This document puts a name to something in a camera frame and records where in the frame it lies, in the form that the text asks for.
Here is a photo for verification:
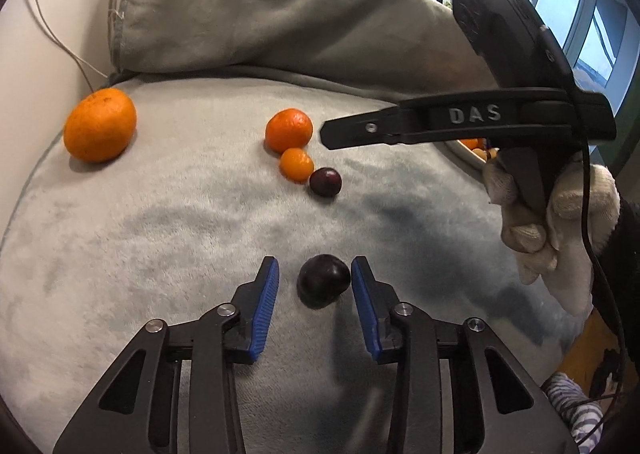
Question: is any floral white plate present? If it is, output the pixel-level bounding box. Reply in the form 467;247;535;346
445;140;486;170

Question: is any white cable on wall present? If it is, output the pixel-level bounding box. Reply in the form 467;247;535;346
29;0;147;96

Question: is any dark plum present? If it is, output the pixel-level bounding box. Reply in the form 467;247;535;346
296;254;352;309
309;167;343;197

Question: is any striped sleeve forearm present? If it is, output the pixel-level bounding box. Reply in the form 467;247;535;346
541;372;603;454

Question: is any mandarin with stem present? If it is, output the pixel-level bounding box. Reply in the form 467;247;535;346
459;138;486;150

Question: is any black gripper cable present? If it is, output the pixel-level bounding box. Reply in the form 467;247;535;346
539;23;629;435

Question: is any grey fleece blanket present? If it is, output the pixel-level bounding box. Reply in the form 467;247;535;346
1;0;582;453

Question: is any small kumquat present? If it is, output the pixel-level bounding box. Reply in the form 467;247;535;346
279;148;314;183

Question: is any large rough orange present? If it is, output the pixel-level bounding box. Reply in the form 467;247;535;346
62;88;138;164

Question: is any right hand in white glove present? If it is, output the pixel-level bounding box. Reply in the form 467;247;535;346
483;159;593;317

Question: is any brown longan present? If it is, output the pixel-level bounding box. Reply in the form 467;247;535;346
472;148;498;161

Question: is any medium mandarin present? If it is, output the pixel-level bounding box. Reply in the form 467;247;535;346
265;108;314;153

